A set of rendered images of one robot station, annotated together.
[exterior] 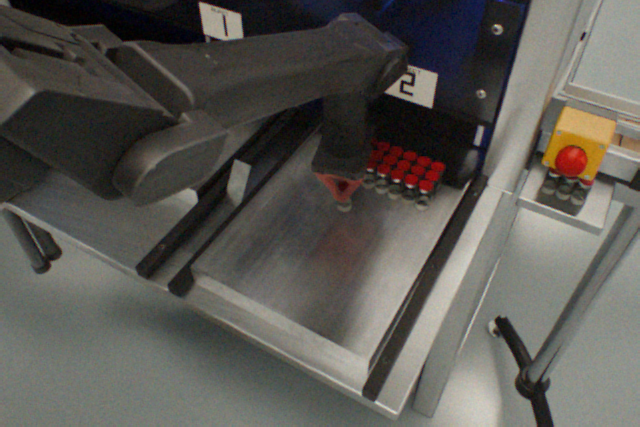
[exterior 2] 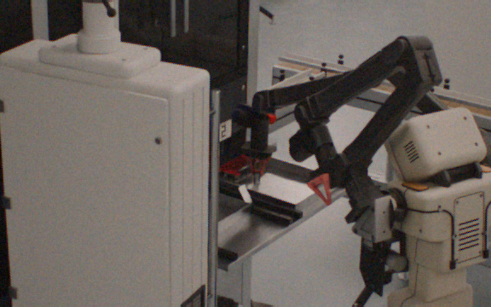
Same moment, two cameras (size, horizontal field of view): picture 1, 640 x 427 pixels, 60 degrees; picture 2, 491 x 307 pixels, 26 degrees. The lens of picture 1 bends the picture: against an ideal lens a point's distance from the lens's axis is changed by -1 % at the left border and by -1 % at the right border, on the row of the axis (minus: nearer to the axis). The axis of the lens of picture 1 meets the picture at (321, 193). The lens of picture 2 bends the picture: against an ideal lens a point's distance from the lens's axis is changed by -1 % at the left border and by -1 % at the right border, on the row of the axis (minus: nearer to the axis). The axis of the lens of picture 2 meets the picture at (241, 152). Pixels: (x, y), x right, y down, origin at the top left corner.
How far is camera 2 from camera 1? 3.29 m
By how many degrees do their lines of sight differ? 70
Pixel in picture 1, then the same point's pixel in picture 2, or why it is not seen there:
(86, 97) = not seen: hidden behind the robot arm
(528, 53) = (251, 89)
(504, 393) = not seen: outside the picture
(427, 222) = (268, 169)
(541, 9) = (251, 72)
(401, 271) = (294, 176)
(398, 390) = not seen: hidden behind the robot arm
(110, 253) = (276, 232)
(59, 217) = (251, 246)
